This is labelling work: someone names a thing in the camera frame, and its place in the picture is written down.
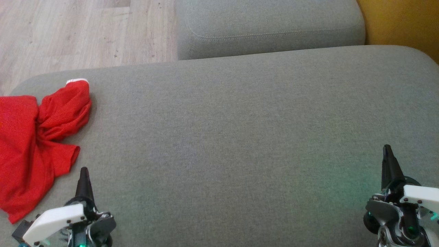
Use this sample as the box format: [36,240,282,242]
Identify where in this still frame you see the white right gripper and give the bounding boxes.
[381,144,439,213]

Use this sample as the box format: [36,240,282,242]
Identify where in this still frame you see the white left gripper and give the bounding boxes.
[22,167,100,247]

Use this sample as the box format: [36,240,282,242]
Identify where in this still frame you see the red Bulls 23 jersey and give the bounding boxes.
[0,95,57,224]

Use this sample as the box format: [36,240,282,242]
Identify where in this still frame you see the grey fabric sofa seat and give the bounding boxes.
[0,45,439,247]

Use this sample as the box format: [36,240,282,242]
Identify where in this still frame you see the grey sofa cushion block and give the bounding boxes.
[175,0,366,61]

